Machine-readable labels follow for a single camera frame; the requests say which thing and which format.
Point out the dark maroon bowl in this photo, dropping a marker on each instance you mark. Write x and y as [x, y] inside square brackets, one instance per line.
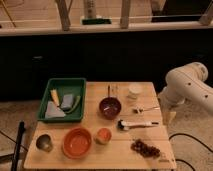
[110, 107]

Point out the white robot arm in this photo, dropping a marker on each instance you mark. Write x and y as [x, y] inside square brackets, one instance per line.
[185, 82]

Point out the white round container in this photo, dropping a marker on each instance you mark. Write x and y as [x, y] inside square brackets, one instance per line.
[134, 90]

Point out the green chili pepper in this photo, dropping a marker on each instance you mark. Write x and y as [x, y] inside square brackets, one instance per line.
[75, 104]

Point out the metal spoon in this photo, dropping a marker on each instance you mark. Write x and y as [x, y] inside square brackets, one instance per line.
[141, 110]

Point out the grey sponge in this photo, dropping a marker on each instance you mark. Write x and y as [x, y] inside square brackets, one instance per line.
[67, 101]

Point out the green plastic tray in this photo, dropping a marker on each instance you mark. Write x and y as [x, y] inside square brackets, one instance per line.
[75, 86]

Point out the small orange cup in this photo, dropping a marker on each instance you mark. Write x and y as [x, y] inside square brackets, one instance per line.
[103, 136]

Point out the yellow corn piece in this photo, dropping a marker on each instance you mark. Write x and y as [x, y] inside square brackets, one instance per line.
[55, 97]

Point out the orange bowl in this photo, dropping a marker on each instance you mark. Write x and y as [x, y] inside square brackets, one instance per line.
[76, 143]

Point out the green base stand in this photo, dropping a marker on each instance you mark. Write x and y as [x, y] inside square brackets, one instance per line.
[96, 21]

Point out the bunch of dark grapes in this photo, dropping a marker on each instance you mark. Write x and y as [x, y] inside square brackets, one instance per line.
[145, 150]

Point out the small metal cup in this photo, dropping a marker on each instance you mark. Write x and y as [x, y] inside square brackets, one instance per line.
[44, 143]

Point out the black pole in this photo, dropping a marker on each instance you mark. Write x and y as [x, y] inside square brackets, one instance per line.
[15, 158]

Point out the white handled brush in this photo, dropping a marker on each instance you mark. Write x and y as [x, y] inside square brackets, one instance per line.
[124, 125]

